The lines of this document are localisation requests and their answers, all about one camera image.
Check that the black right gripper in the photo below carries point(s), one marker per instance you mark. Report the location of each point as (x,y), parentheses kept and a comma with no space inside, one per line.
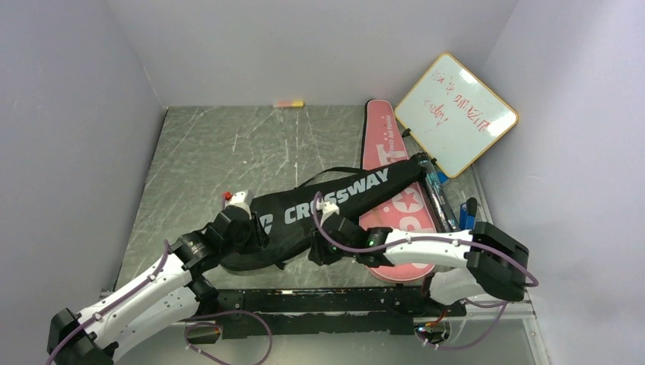
(318,252)

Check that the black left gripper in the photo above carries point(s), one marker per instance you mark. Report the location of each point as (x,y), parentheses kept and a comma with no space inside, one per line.
(259,238)

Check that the pink racket bag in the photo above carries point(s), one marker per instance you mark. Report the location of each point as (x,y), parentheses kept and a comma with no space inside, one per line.
(383,144)

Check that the black shuttlecock tube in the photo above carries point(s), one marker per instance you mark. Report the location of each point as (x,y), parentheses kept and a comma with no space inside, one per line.
(444,217)

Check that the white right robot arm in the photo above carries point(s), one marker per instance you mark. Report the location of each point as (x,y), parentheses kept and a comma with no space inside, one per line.
(482,260)

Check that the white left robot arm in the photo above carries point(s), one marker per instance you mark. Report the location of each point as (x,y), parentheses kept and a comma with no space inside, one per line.
(172,289)

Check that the yellow pink marker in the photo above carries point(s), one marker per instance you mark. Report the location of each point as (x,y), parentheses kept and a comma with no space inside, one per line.
(288,104)

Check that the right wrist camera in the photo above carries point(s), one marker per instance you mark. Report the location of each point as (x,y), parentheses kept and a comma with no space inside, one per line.
(327,209)

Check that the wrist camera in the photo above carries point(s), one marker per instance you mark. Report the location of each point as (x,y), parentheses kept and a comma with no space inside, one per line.
(241,199)
(327,209)

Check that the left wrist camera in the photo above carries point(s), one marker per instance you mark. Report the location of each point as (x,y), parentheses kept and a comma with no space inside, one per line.
(241,199)

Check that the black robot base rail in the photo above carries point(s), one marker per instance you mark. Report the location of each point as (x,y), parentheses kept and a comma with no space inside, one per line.
(251,312)

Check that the whiteboard with yellow frame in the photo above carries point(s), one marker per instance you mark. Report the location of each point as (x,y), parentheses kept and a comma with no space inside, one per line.
(453,116)

